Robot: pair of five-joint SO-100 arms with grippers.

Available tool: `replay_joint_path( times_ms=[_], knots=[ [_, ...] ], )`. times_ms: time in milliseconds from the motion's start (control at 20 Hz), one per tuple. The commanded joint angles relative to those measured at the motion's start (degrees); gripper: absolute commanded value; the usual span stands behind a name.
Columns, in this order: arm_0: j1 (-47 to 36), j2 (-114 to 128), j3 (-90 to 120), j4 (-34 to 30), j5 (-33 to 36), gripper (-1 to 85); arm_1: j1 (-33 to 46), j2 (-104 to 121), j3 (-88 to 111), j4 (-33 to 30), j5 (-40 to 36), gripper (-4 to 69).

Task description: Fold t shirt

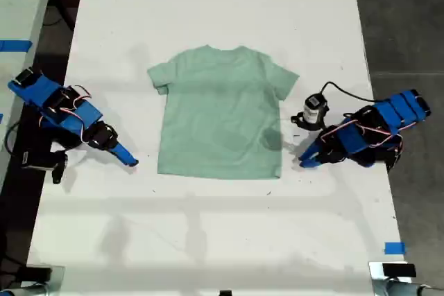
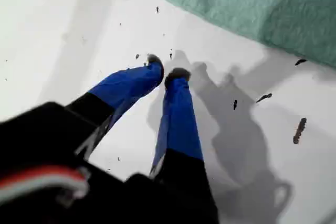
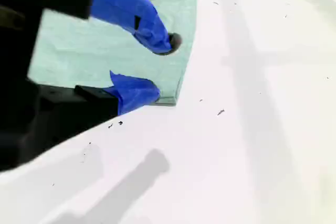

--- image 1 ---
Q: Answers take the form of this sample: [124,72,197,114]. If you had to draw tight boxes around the grey metal pipe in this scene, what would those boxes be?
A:
[384,280,444,296]
[0,284,50,296]

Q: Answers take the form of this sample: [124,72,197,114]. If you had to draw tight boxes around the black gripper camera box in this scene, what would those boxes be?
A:
[20,150,67,173]
[302,93,329,125]

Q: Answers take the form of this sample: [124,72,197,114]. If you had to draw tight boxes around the small black box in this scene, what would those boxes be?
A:
[382,263,417,278]
[24,266,53,283]

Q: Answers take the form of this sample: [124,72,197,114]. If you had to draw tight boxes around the square blue tape piece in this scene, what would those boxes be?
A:
[384,241,407,256]

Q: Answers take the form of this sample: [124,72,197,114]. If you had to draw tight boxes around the thin black floor cable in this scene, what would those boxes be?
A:
[42,0,76,33]

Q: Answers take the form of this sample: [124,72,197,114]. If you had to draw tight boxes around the white side table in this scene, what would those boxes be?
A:
[0,0,58,189]

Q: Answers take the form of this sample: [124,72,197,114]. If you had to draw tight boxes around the black camera stalk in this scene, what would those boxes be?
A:
[51,161,67,185]
[290,112,327,132]

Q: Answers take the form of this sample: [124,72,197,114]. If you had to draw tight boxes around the metal table clamp bracket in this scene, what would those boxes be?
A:
[23,265,66,296]
[368,261,418,296]

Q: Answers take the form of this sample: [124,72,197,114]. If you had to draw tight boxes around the long blue tape strip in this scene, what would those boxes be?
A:
[0,40,33,53]

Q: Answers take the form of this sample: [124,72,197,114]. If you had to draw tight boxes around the pale green T-shirt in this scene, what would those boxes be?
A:
[146,44,300,180]

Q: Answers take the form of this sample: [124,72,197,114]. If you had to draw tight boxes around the black camera cable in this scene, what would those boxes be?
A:
[319,81,376,105]
[4,121,28,159]

